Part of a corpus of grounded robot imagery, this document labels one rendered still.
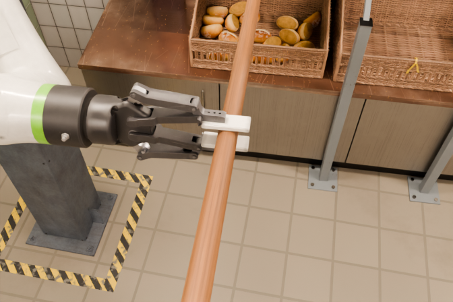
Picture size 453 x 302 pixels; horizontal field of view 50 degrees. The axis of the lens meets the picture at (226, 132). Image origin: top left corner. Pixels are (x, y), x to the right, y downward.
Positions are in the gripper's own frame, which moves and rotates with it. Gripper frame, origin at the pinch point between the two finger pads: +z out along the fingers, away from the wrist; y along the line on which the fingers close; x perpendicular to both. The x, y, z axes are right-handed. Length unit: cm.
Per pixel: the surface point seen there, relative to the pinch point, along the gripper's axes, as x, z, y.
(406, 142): -115, 69, 91
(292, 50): -113, 14, 49
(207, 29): -132, -22, 53
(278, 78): -114, 10, 63
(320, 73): -115, 27, 60
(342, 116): -106, 38, 74
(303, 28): -136, 19, 51
